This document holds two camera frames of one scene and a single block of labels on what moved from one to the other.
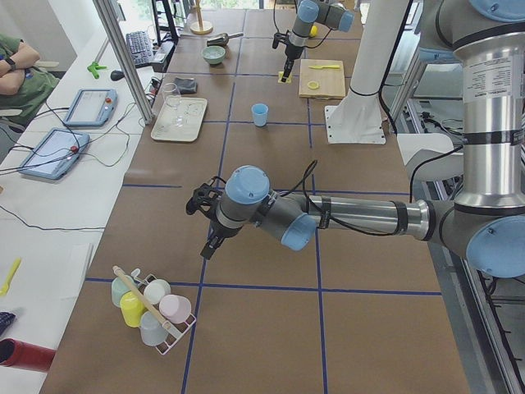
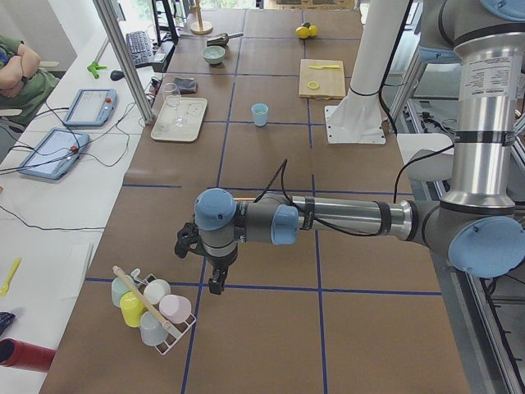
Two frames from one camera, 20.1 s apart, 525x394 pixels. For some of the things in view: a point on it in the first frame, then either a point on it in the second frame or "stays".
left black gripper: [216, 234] -> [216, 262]
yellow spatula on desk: [4, 290] stays
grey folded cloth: [184, 85] stays
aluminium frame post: [120, 44] stays
